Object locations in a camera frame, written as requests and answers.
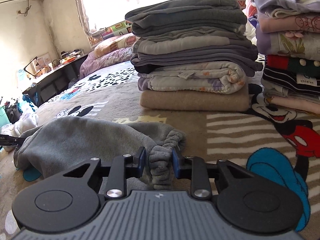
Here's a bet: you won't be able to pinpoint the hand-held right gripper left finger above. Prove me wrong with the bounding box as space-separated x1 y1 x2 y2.
61 146 146 200

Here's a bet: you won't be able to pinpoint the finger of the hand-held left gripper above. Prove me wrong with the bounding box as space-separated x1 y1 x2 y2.
0 134 25 147

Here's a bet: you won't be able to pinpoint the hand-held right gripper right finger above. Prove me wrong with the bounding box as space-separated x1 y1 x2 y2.
172 148 253 200

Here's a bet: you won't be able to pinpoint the grey sweatpants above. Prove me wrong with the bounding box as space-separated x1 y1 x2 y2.
13 116 187 191

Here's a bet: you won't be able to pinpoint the stack of folded grey clothes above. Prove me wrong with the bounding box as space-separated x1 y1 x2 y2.
124 0 263 112

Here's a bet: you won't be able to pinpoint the stack of folded colourful clothes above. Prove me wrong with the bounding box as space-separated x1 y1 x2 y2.
250 0 320 117

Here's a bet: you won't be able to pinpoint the white cloth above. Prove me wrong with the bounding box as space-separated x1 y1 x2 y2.
1 112 38 153

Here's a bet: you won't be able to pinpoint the teal bin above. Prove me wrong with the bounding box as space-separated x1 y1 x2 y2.
0 104 11 128

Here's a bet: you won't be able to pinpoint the blue cloth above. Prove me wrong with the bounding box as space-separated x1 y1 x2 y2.
22 94 38 112

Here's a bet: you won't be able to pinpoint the cartoon printed blanket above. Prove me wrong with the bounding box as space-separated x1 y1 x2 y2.
0 60 320 240

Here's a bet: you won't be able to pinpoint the light blue paper sheet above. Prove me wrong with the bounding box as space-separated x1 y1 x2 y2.
17 69 32 86

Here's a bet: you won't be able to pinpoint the dark desk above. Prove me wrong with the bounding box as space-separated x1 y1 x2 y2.
22 52 90 108

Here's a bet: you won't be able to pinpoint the black desk lamp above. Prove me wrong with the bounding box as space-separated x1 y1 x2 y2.
24 56 39 79

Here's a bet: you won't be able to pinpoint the row of small desk things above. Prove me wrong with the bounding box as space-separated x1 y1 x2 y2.
61 51 83 65

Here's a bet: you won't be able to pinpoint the purple floral quilt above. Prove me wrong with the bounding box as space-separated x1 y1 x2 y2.
79 47 137 80

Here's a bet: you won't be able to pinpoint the orange beige quilt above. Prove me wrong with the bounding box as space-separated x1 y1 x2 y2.
95 34 140 56

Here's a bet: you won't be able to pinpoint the colourful picture mat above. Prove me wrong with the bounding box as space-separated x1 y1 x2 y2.
89 21 133 48

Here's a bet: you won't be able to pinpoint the window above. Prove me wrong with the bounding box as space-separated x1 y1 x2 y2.
72 0 210 38

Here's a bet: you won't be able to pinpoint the wall paper sheet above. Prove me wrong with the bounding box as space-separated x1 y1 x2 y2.
35 52 52 73

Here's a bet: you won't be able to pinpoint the black power cable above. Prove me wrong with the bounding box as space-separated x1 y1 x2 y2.
17 0 48 17

